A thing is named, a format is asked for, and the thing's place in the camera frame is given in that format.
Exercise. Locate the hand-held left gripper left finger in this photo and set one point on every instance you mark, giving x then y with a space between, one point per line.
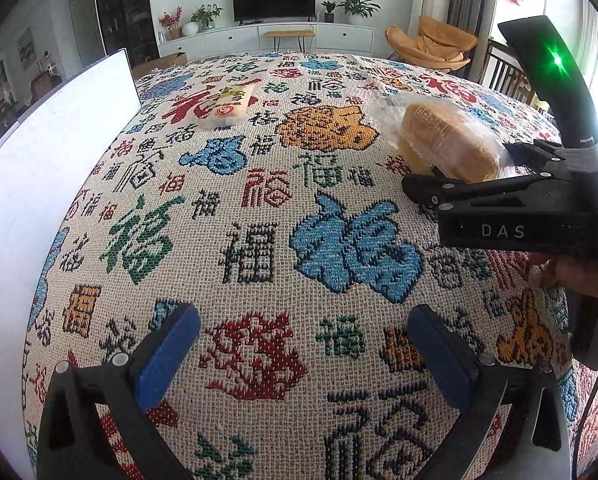
166 355

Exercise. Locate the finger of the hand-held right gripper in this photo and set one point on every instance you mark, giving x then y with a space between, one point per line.
536 154
479 189

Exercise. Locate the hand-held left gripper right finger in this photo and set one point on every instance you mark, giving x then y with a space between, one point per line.
439 355

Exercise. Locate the bagged sliced bread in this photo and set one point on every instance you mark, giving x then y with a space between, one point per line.
444 135

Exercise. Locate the white cardboard box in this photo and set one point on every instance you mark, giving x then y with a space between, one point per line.
39 185

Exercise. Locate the person's right hand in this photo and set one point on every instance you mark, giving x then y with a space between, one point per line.
579 275

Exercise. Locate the dark wooden chair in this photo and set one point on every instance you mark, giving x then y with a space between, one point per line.
504 72

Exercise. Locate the printed woven blanket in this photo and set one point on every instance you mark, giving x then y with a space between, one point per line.
289 270

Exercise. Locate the orange lounge chair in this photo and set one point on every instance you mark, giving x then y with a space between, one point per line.
429 45

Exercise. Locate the grey curtain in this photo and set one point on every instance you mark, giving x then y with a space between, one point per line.
471 10

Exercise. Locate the large white-pot plant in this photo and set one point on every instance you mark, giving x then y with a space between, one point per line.
357 7

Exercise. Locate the small dark-pot plant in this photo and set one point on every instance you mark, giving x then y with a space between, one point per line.
329 14

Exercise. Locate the wooden stool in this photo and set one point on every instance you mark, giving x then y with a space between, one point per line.
289 34

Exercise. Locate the green yellow pastry packet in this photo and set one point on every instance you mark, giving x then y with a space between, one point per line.
229 105

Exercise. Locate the black television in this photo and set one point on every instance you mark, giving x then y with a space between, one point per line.
274 0

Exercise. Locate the white television cabinet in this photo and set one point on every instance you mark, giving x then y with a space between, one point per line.
229 40

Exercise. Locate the brown cardboard box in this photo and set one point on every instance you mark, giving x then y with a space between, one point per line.
159 62

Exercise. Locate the green potted plant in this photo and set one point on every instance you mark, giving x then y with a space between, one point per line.
206 16

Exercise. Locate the white round vase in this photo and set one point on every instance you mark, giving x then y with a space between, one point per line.
190 28

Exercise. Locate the red flower plant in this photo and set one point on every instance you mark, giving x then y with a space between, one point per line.
171 20

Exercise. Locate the white door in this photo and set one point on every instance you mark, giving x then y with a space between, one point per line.
85 30

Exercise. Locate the dark glass cabinet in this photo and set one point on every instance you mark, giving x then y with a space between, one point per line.
124 10

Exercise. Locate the wall painting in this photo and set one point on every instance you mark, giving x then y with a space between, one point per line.
26 49

